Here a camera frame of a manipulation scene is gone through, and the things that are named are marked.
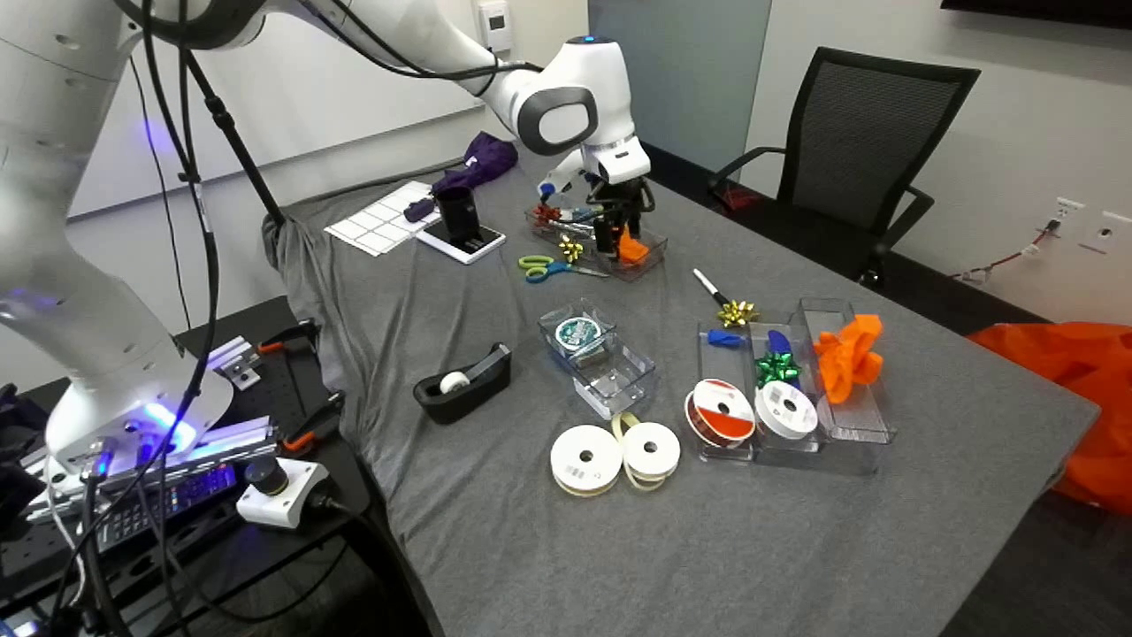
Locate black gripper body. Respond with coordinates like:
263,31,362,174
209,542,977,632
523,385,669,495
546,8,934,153
586,176,655,214

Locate green gift bow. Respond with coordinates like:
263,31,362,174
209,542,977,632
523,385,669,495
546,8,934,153
753,353,800,385

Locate orange tissue in small tray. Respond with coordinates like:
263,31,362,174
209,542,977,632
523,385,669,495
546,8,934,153
617,229,650,269

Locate clear plastic organizer tray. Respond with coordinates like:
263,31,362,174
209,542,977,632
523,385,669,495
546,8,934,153
532,201,662,278

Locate gold gift bow in tray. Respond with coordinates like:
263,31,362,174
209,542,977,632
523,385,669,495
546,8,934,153
555,233,586,265

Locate red gift bow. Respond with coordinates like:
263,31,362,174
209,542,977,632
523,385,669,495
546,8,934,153
533,207,559,227

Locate green blue scissors near tray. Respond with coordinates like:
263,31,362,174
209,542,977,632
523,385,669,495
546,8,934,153
516,254,605,284

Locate teal ribbon spool in box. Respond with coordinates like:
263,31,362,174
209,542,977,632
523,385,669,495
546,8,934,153
538,304,621,372

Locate grey table cloth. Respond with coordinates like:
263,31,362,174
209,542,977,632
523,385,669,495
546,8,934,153
278,170,1095,637

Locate red white ribbon spool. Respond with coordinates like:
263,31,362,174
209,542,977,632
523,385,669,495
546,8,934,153
683,380,759,450

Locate white ribbon spool right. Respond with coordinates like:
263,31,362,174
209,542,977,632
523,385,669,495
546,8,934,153
621,423,683,494

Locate white ribbon spool left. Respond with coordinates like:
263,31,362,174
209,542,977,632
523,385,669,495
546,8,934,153
549,426,623,499

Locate black tape dispenser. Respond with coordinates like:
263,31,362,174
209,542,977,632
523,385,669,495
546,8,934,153
415,343,509,426

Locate white label sheet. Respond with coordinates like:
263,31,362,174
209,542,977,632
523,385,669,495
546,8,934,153
327,180,436,260

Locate black mesh office chair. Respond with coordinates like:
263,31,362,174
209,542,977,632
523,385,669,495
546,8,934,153
709,45,980,292

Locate white spool in tray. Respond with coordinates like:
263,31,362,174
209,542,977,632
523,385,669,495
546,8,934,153
753,384,818,444

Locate clear triple compartment tray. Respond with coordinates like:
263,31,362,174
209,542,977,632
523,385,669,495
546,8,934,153
683,298,895,479

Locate orange crepe paper bundle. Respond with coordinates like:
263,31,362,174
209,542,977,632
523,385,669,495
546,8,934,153
813,317,885,403

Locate orange plastic bag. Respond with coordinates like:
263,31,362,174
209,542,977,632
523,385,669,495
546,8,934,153
967,318,1132,516

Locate wall mounted black television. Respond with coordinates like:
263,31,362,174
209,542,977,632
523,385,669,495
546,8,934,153
943,0,1132,31

